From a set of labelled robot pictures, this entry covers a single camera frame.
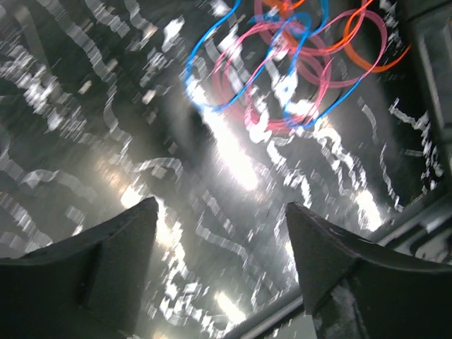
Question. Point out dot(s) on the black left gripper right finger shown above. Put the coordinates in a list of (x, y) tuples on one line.
[(354, 288)]

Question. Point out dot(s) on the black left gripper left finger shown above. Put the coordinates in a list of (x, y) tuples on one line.
[(87, 286)]

